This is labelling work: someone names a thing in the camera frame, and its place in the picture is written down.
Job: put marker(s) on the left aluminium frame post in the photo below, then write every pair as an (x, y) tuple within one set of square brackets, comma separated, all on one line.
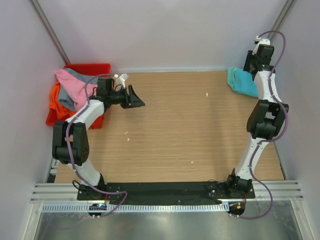
[(49, 29)]

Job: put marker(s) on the aluminium frame post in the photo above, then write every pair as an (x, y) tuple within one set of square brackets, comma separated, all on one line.
[(282, 16), (49, 29)]

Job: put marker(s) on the folded teal t shirt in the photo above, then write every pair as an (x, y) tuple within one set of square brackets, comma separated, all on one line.
[(231, 77)]

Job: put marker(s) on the red plastic bin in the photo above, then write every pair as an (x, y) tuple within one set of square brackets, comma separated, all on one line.
[(83, 72)]

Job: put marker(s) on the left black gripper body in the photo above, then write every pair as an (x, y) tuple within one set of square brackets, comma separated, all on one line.
[(127, 97)]

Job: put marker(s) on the orange t shirt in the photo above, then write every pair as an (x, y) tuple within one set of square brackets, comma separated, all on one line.
[(56, 110)]

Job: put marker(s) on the grey t shirt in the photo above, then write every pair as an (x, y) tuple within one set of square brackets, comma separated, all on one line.
[(82, 77)]

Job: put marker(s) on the white slotted cable duct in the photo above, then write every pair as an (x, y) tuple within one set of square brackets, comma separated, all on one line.
[(102, 208)]

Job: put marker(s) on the right aluminium frame post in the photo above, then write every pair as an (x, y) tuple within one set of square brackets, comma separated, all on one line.
[(282, 16)]

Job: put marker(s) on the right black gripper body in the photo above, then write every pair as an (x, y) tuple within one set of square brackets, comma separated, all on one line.
[(249, 63)]

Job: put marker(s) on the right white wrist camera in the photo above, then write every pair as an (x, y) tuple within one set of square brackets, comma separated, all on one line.
[(260, 41)]

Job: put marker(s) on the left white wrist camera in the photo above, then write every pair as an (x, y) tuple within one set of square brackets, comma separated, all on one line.
[(120, 79)]

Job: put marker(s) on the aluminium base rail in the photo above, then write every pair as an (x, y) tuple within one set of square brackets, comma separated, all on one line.
[(54, 193)]

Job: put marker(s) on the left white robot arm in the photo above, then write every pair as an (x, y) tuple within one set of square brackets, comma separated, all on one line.
[(70, 144)]

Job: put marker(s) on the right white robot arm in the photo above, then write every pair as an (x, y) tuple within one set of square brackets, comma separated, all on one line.
[(264, 123)]

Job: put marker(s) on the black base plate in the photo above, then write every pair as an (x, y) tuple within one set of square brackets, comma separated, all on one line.
[(177, 193)]

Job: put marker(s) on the bright blue t shirt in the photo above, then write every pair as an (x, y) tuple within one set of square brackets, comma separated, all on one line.
[(244, 83)]

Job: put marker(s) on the pink t shirt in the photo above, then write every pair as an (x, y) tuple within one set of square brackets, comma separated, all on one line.
[(72, 87)]

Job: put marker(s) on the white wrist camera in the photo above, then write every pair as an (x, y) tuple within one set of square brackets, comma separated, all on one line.
[(120, 79), (260, 41)]

